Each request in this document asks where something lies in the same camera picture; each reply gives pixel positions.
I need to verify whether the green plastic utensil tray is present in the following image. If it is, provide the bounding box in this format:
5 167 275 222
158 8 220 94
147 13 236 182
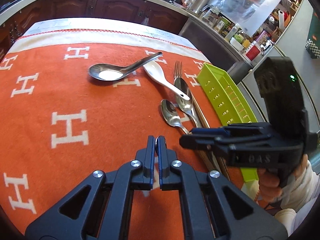
196 62 259 183

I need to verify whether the small steel spoon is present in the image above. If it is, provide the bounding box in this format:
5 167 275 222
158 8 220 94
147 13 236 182
160 99 190 134

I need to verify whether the large steel spoon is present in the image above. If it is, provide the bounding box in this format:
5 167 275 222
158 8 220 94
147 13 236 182
174 77 202 128

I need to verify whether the steel fork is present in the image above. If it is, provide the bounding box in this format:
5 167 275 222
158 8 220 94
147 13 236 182
174 61 182 80

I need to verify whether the white ceramic soup spoon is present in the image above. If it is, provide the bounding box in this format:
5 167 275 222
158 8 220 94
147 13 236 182
143 61 190 100

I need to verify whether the dark metal soup spoon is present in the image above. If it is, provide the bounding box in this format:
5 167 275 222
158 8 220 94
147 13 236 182
88 52 163 82

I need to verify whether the person's right hand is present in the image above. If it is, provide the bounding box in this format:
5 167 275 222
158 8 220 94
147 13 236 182
257 153 309 203

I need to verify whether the red labelled canister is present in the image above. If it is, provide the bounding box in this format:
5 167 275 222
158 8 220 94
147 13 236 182
243 41 261 62

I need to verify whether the white ceramic bowl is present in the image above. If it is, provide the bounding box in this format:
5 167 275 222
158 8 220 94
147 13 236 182
229 37 244 51

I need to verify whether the silver metal cabinet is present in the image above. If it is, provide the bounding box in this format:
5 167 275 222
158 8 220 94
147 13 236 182
179 16 253 78

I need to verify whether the glass pitcher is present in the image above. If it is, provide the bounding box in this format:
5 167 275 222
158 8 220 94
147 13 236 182
200 5 220 28

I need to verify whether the steel electric kettle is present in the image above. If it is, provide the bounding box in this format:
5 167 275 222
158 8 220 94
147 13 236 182
182 0 209 15

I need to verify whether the orange white H-pattern cloth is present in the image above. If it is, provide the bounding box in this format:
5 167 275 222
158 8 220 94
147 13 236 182
0 28 251 240

